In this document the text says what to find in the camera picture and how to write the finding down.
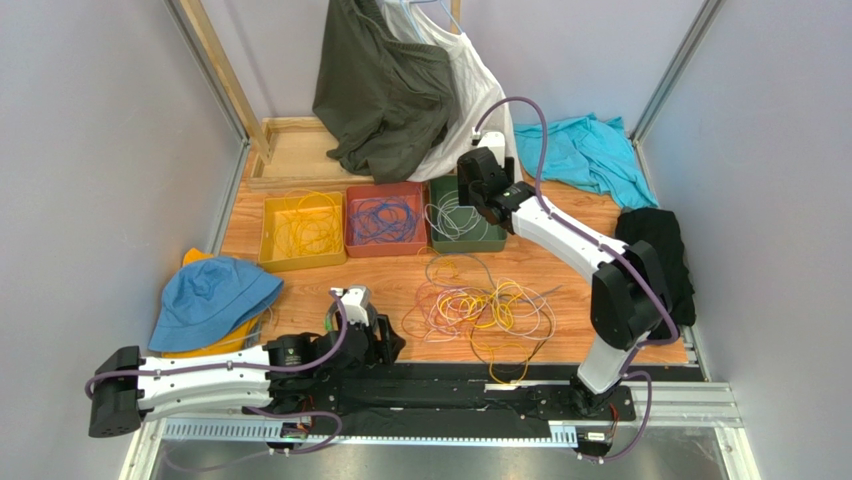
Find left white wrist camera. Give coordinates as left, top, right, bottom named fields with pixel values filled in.
left=331, top=285, right=372, bottom=326

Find dark green hanging garment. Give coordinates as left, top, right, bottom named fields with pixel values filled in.
left=312, top=1, right=457, bottom=184

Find tangled pile of cables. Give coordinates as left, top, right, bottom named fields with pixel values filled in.
left=400, top=249, right=564, bottom=386

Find yellow plastic bin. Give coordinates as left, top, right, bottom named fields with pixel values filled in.
left=257, top=190, right=347, bottom=273

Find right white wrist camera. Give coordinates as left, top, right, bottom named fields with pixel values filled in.
left=471, top=130, right=507, bottom=167

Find wooden tray frame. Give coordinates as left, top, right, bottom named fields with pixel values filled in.
left=245, top=117, right=374, bottom=193

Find yellow cloth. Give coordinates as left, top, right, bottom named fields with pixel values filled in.
left=161, top=246, right=268, bottom=361

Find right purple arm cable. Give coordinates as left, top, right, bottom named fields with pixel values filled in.
left=471, top=96, right=682, bottom=463

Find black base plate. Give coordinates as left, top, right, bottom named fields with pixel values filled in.
left=267, top=362, right=641, bottom=440

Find green plastic bin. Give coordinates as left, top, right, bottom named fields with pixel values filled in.
left=425, top=175, right=508, bottom=253

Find white cable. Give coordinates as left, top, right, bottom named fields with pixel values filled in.
left=423, top=199, right=491, bottom=242
left=437, top=186, right=481, bottom=232

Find turquoise cloth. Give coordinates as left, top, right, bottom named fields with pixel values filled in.
left=514, top=113, right=659, bottom=209

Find red plastic bin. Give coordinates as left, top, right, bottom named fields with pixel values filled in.
left=344, top=182, right=428, bottom=258

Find slotted metal rail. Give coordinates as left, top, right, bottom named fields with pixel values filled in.
left=162, top=380, right=742, bottom=447

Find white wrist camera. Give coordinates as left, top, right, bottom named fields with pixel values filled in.
left=331, top=285, right=372, bottom=326
left=471, top=130, right=507, bottom=167

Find yellow cables in bin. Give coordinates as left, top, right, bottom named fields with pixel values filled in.
left=272, top=191, right=345, bottom=260

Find white hanging shirt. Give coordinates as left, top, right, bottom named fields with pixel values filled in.
left=381, top=1, right=505, bottom=182

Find blue bucket hat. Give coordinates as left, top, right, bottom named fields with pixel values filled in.
left=147, top=256, right=286, bottom=353

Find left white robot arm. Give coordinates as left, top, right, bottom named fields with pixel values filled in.
left=84, top=311, right=406, bottom=438

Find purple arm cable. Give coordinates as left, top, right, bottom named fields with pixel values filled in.
left=471, top=96, right=682, bottom=463
left=83, top=296, right=351, bottom=457

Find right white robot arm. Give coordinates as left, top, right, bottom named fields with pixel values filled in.
left=457, top=147, right=680, bottom=418

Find black cloth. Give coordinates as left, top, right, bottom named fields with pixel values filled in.
left=614, top=207, right=696, bottom=338

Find blue cables in bin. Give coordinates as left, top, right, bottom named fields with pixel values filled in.
left=350, top=195, right=421, bottom=246

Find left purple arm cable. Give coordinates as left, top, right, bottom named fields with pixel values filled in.
left=83, top=296, right=351, bottom=457

